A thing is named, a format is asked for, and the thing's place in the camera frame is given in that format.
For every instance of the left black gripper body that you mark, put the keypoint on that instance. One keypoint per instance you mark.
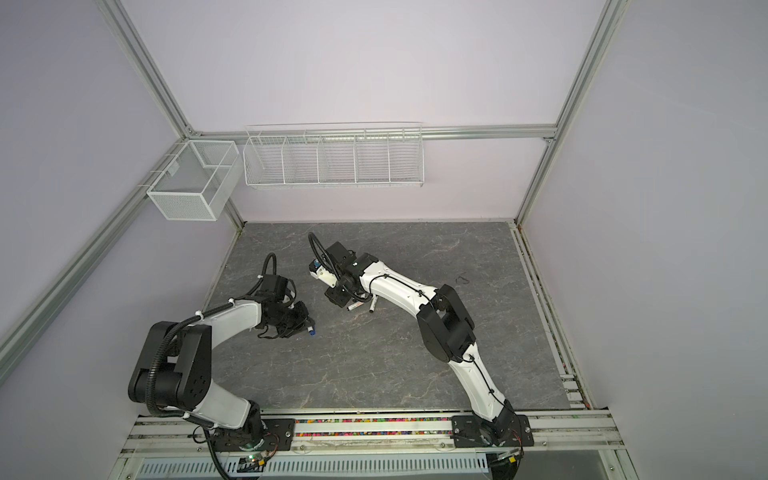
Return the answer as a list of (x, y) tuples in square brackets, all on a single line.
[(290, 321)]

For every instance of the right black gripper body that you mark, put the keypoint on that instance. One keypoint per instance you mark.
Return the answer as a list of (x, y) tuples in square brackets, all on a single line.
[(340, 293)]

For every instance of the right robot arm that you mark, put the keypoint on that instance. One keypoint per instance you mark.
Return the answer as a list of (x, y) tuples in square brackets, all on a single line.
[(445, 325)]

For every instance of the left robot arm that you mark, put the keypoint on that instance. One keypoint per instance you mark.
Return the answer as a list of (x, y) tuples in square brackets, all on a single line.
[(173, 374)]

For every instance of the white mesh box basket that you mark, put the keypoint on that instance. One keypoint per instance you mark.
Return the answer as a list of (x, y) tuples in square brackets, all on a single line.
[(198, 181)]

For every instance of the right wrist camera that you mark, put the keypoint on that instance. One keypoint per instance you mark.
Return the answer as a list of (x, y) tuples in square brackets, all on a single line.
[(321, 273)]

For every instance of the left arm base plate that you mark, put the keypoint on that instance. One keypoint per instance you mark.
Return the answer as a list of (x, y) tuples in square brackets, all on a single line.
[(267, 434)]

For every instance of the white wire wall basket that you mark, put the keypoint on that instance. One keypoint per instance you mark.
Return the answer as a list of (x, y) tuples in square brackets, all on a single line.
[(334, 154)]

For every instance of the white vented cable duct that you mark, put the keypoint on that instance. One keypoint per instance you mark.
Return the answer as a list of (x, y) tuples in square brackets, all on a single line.
[(317, 466)]

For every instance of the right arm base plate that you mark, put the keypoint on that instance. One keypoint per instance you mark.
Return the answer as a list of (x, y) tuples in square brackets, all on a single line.
[(471, 431)]

